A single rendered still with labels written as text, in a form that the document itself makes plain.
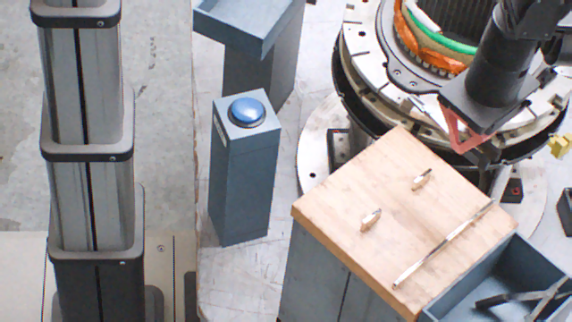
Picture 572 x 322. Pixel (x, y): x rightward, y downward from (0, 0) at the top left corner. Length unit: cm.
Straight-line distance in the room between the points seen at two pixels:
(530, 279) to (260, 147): 38
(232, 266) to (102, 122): 28
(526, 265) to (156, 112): 156
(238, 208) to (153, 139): 119
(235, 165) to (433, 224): 29
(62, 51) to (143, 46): 152
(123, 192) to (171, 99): 119
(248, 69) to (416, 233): 46
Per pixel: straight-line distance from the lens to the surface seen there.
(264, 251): 164
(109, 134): 155
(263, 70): 167
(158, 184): 266
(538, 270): 138
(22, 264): 225
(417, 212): 136
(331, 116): 177
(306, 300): 147
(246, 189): 153
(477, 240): 135
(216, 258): 163
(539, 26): 110
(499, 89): 117
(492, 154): 127
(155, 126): 277
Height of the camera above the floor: 216
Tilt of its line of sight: 53 degrees down
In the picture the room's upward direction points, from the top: 8 degrees clockwise
